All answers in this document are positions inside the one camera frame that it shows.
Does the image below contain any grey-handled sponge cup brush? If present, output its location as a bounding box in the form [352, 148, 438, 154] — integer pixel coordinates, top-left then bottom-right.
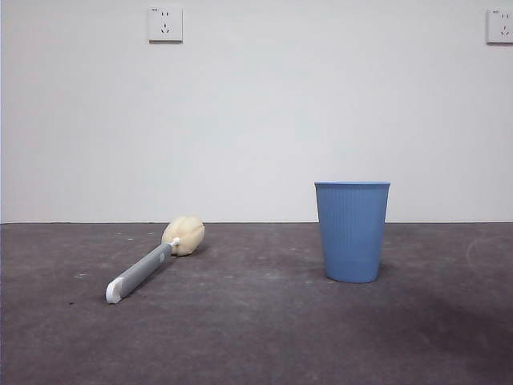
[106, 215, 206, 305]

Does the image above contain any blue ribbed plastic cup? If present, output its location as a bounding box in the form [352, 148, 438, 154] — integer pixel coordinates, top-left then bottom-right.
[313, 180, 392, 285]

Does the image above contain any white wall socket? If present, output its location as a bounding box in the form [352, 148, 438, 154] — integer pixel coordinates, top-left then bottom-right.
[486, 8, 513, 45]
[148, 6, 184, 44]

